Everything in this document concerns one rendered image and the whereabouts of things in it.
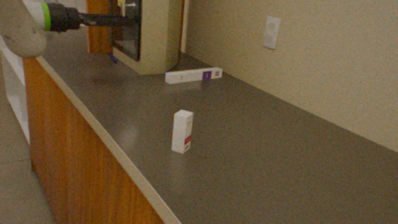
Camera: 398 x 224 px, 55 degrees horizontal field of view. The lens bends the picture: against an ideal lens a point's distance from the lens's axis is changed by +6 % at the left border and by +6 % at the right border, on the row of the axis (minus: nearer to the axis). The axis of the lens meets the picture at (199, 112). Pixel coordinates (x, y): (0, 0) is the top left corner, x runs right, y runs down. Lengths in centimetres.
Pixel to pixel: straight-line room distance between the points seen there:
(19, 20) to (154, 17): 50
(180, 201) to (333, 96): 73
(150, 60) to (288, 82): 55
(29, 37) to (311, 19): 90
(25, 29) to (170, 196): 69
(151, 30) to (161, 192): 85
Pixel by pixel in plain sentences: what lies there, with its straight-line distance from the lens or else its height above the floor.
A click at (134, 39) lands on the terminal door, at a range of 151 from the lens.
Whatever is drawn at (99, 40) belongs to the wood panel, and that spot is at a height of 100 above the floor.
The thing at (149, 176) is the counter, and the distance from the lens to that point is 81.
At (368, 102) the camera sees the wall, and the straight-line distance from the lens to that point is 124.
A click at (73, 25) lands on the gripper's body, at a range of 140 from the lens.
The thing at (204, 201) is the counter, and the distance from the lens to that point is 75.
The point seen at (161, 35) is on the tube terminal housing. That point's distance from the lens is 150.
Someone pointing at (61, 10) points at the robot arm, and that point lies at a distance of 138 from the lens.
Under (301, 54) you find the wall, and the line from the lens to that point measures 138.
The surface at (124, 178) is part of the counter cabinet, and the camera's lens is 101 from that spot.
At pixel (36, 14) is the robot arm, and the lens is 136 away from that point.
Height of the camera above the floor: 137
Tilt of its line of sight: 22 degrees down
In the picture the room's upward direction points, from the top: 6 degrees clockwise
